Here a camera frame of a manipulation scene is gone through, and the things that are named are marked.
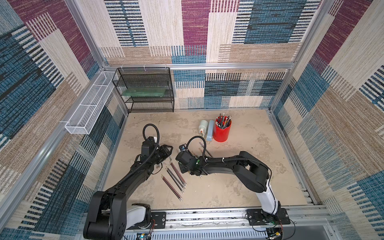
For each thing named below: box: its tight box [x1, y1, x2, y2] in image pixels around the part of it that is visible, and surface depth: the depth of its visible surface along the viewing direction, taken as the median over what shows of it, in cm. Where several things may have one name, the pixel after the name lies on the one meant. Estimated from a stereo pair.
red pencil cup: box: [213, 121, 232, 143], surface depth 98 cm
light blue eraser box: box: [206, 120, 214, 142], surface depth 103 cm
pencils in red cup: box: [215, 113, 232, 130], surface depth 96 cm
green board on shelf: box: [122, 87, 166, 97], surface depth 101 cm
